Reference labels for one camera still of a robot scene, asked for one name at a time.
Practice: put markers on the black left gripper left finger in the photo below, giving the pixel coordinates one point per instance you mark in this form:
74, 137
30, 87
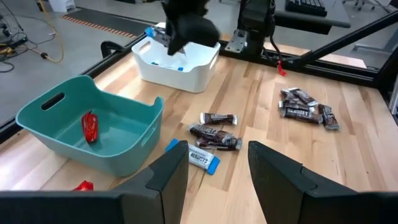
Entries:
174, 174

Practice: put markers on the teal plastic basket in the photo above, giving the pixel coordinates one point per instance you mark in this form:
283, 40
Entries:
124, 146

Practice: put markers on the white plastic basket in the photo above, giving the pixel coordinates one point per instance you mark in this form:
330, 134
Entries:
174, 81

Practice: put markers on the black floor mat striped edge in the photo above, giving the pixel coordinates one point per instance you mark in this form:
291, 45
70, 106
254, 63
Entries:
109, 21

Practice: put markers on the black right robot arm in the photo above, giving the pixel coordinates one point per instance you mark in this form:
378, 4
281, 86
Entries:
256, 18

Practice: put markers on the gray desk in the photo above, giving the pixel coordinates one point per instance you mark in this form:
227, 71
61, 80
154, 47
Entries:
311, 21

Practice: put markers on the black aluminium rig frame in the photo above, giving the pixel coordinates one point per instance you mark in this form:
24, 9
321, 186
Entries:
342, 76

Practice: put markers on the backlit computer keyboard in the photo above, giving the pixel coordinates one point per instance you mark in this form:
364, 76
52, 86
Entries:
306, 7

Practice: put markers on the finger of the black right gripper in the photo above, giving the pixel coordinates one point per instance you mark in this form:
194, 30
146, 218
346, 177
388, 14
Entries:
175, 46

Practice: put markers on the blue-dark candy bar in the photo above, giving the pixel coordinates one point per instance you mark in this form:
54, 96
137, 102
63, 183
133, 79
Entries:
220, 144

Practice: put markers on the brown Hershey's candy bar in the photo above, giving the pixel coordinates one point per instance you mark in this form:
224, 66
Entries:
303, 96
300, 114
219, 119
328, 117
206, 131
292, 105

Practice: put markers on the red KitKat candy bar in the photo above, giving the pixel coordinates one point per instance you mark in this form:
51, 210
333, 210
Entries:
90, 127
84, 186

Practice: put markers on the red tag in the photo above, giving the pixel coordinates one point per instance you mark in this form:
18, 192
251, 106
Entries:
281, 70

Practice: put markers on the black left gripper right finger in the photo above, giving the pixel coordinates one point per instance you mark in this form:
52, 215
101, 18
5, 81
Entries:
273, 180

